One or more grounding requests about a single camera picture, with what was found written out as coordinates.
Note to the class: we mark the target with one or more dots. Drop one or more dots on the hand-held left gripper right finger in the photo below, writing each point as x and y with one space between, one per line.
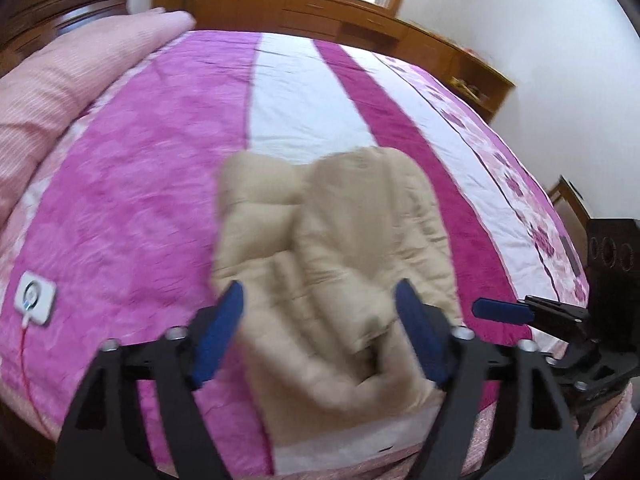
420 330

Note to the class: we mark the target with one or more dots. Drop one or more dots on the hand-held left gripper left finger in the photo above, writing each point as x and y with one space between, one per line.
220 330

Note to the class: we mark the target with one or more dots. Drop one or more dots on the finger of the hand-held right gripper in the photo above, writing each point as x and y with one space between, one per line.
500 310

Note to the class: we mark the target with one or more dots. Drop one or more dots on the beige down jacket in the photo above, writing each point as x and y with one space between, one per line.
325 260

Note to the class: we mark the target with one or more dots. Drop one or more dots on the purple and white striped bedspread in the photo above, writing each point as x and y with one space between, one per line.
150 160

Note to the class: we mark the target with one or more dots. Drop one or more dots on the white blanket controller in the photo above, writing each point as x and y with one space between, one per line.
35 297

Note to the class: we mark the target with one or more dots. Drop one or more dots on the small yellow ornament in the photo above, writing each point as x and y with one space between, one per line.
467 87

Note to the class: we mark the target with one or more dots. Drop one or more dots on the pink rolled quilt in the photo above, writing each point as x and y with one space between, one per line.
65 85

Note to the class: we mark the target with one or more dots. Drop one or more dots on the long wooden cabinet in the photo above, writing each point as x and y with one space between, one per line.
300 10

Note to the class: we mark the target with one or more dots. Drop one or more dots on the dark wooden headboard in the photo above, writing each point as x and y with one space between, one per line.
65 5

